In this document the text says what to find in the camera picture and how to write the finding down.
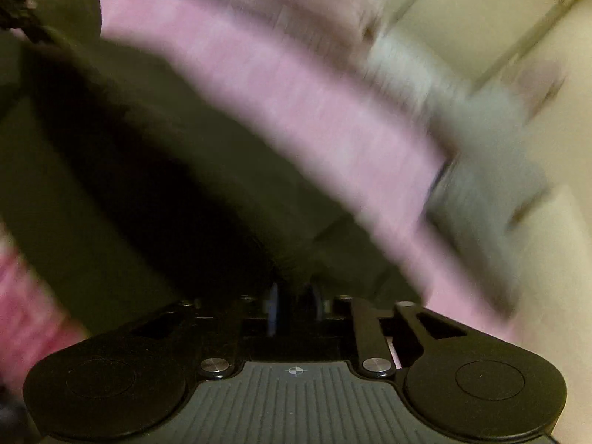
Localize black trousers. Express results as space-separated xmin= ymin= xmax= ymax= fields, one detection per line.
xmin=1 ymin=0 xmax=420 ymax=333

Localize grey striped quilt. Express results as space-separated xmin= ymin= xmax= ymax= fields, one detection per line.
xmin=362 ymin=30 xmax=548 ymax=316

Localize pink floral bed blanket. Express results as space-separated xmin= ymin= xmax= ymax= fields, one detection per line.
xmin=1 ymin=0 xmax=510 ymax=395

